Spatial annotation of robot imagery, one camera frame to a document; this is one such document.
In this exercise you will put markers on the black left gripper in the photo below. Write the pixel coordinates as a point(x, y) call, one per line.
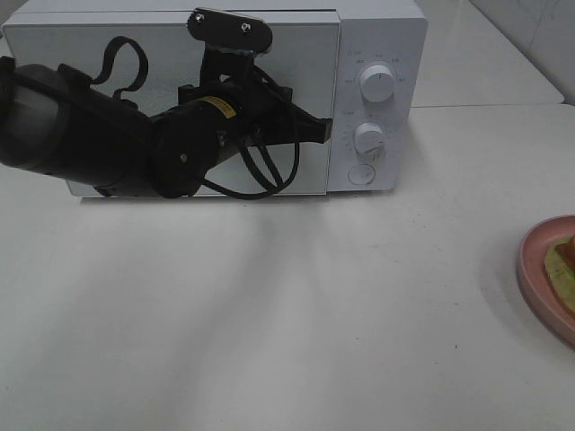
point(260, 105)

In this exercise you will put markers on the pink round plate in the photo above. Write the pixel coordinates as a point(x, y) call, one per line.
point(533, 281)

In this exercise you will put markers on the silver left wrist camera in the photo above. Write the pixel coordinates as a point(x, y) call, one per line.
point(230, 30)

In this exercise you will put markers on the round door release button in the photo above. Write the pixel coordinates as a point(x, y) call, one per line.
point(361, 174)

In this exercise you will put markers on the toast sandwich with lettuce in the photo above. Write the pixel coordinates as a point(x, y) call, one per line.
point(559, 267)

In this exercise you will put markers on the white microwave oven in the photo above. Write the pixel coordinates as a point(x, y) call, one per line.
point(371, 32)

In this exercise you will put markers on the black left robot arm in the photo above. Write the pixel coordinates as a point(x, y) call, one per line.
point(218, 136)

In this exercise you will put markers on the white microwave knob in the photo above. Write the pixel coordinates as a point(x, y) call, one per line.
point(368, 137)
point(377, 82)

